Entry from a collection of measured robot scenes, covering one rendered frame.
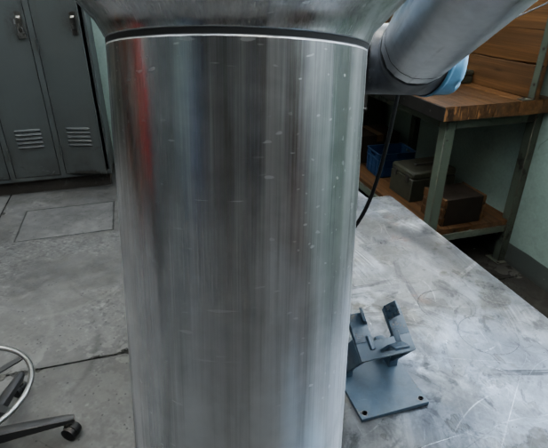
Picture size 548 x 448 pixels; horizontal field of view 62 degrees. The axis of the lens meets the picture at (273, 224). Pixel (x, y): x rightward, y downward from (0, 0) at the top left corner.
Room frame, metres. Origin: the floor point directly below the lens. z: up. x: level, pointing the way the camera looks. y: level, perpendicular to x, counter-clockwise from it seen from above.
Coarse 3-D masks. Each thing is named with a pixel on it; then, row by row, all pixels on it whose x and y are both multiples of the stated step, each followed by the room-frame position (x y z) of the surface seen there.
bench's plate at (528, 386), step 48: (384, 240) 0.88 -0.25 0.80; (432, 240) 0.88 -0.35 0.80; (384, 288) 0.70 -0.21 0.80; (432, 288) 0.70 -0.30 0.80; (480, 288) 0.70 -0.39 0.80; (384, 336) 0.57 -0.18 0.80; (432, 336) 0.57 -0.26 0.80; (480, 336) 0.57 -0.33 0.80; (528, 336) 0.57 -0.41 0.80; (432, 384) 0.47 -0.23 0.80; (480, 384) 0.47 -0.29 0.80; (528, 384) 0.47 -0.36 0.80; (384, 432) 0.39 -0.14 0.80; (432, 432) 0.39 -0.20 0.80; (480, 432) 0.39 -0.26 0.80; (528, 432) 0.39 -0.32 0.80
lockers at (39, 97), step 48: (0, 0) 2.96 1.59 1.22; (48, 0) 3.00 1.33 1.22; (0, 48) 2.94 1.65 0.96; (48, 48) 3.00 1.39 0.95; (0, 96) 2.93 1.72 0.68; (48, 96) 3.00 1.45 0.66; (96, 96) 3.09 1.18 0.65; (0, 144) 2.91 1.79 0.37; (48, 144) 2.98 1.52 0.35; (96, 144) 3.00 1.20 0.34; (0, 192) 2.92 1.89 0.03
